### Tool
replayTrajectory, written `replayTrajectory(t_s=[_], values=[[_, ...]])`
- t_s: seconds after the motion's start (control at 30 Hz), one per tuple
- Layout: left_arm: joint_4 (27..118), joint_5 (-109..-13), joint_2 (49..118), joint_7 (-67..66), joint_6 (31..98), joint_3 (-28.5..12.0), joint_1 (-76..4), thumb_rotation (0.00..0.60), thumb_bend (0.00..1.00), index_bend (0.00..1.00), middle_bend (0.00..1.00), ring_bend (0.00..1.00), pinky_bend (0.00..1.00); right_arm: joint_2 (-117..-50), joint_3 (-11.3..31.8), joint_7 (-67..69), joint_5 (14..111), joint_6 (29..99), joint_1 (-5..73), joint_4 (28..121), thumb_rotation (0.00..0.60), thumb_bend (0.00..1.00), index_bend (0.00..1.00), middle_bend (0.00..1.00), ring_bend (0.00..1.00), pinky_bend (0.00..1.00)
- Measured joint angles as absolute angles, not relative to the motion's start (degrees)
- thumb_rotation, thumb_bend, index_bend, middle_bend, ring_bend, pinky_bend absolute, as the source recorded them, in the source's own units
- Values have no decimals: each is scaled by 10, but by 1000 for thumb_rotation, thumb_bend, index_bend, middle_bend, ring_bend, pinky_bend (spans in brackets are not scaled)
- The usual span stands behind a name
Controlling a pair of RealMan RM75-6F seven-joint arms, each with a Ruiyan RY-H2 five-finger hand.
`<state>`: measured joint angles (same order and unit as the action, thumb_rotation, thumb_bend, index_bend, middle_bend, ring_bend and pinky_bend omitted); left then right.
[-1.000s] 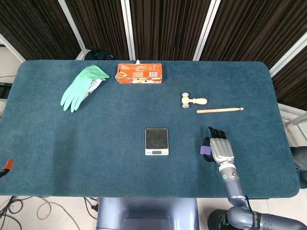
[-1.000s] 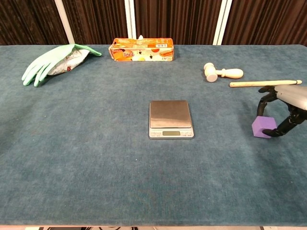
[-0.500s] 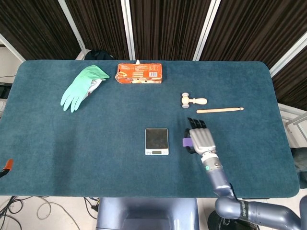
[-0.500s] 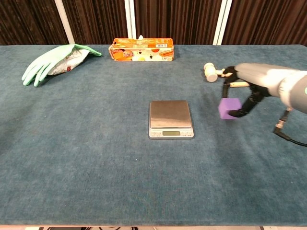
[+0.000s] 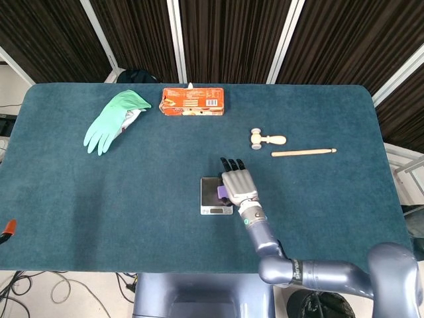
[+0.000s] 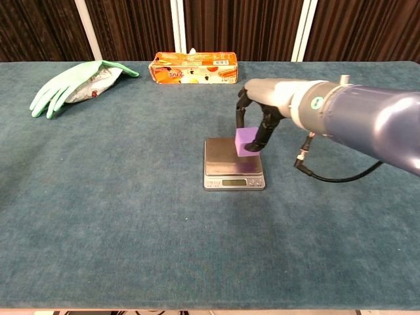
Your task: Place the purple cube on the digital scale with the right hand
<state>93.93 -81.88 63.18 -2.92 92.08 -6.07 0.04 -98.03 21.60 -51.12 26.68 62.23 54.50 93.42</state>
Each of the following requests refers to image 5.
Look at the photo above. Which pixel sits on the blue-grey robot torso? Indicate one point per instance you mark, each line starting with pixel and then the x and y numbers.
pixel 198 295

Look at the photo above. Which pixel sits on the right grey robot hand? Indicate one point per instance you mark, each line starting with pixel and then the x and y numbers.
pixel 238 185

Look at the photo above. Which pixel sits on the grey metal frame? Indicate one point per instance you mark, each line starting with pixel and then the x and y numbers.
pixel 410 164

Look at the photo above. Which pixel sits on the teal table cloth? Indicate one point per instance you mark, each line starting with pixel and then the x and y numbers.
pixel 132 198

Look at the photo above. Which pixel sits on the purple small block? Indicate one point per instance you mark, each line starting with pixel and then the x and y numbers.
pixel 221 192

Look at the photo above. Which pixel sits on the small digital scale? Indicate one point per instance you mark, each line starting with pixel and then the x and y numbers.
pixel 208 192

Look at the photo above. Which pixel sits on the green rubber glove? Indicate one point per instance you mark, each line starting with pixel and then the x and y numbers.
pixel 109 122

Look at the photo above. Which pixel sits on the long wooden stick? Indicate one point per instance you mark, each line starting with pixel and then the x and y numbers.
pixel 304 152

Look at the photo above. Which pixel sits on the small wooden mallet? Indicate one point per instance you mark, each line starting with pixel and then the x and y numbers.
pixel 275 139

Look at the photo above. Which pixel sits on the orange snack box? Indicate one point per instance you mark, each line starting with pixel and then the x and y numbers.
pixel 192 99

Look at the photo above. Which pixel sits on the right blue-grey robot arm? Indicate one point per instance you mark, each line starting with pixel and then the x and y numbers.
pixel 265 238

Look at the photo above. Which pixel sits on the black bag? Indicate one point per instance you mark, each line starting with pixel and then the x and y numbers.
pixel 139 77

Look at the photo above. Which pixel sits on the white partition post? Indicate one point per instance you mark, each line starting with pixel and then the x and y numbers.
pixel 177 39
pixel 397 79
pixel 285 39
pixel 101 36
pixel 16 66

